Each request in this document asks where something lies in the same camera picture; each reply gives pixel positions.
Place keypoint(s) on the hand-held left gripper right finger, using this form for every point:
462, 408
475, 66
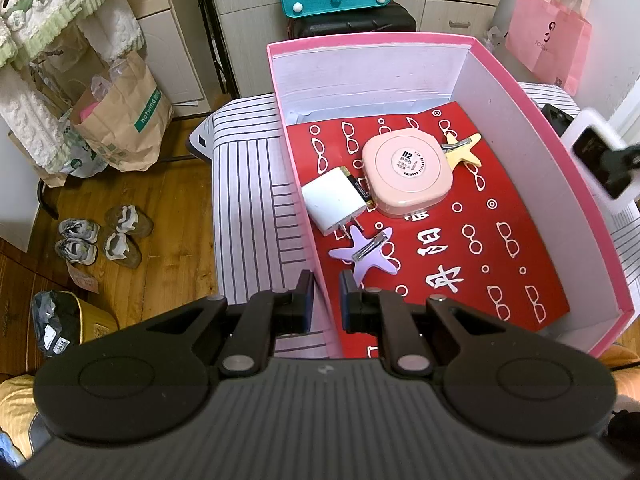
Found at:
347, 305

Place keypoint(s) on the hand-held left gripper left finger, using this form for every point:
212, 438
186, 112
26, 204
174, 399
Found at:
306, 305

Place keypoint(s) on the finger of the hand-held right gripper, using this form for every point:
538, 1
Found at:
620, 162

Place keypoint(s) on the white pocket wifi router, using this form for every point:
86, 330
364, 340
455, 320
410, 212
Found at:
585, 145

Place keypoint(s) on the purple star hair clip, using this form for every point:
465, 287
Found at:
357, 247

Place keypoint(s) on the small black device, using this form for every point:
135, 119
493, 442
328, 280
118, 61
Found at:
557, 116

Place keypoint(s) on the white charger plug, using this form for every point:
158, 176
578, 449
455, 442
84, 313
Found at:
330, 200

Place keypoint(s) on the black gold AA battery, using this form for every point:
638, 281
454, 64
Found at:
361, 190

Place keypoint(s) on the pink rounded square case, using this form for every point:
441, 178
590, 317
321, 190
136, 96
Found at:
405, 170

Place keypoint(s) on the yellow star hair clip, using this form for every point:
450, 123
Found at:
465, 155

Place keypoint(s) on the pink cardboard box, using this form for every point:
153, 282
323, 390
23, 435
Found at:
380, 75

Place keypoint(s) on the striped tablecloth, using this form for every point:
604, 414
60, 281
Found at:
250, 185

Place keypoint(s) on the pink tote bag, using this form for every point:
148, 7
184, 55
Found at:
550, 40

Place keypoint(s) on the brown fleece shoe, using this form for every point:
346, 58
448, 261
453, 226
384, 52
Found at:
122, 250
130, 220

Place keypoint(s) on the yellow waste bin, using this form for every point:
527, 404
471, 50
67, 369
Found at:
97, 317

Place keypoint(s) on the paper slip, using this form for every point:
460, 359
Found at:
84, 280

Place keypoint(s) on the grey white sneaker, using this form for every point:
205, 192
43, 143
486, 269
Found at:
75, 251
77, 229

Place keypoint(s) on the brown paper bag green label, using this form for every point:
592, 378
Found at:
130, 125

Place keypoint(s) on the green white plastic bag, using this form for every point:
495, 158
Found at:
82, 157

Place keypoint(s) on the black suitcase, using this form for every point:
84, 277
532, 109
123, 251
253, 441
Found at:
350, 25

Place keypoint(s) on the beige wardrobe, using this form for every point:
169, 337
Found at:
250, 25

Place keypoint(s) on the wooden nightstand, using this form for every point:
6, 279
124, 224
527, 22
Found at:
15, 310

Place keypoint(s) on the black clothes rack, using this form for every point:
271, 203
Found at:
212, 25

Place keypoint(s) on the person's left leg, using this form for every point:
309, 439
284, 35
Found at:
15, 400

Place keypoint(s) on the plain brown paper bag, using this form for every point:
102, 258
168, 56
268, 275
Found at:
30, 160

